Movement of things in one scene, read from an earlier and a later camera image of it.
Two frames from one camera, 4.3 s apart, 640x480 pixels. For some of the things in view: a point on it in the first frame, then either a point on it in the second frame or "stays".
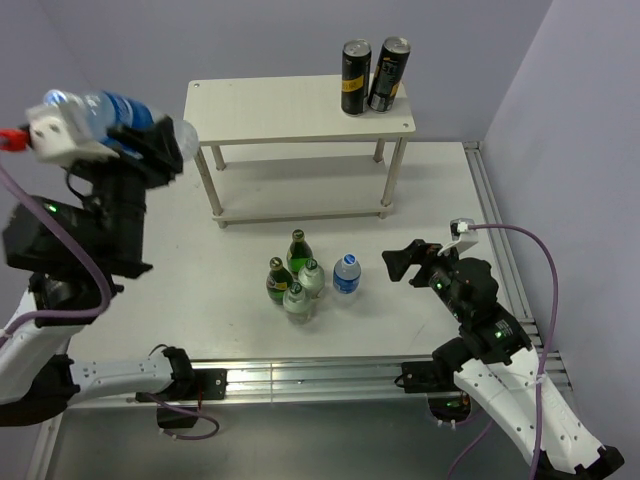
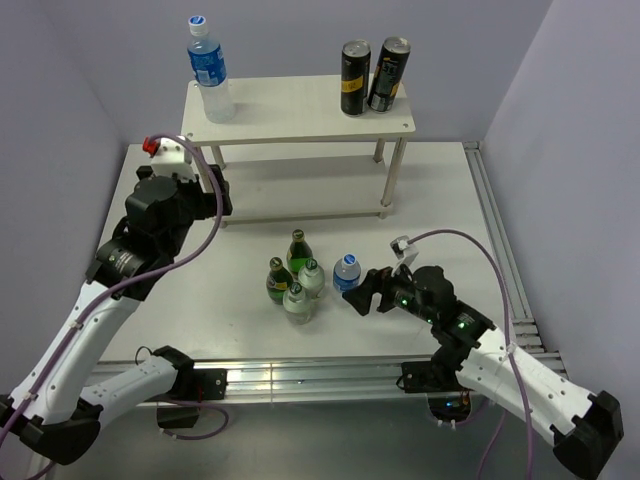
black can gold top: [388, 74] stays
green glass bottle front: [278, 282] stays
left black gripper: [157, 141] → [206, 201]
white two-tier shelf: [281, 149] stays
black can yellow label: [356, 67] stays
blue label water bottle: [99, 113] → [207, 63]
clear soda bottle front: [296, 305] stays
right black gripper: [420, 252] → [376, 280]
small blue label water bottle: [347, 274] stays
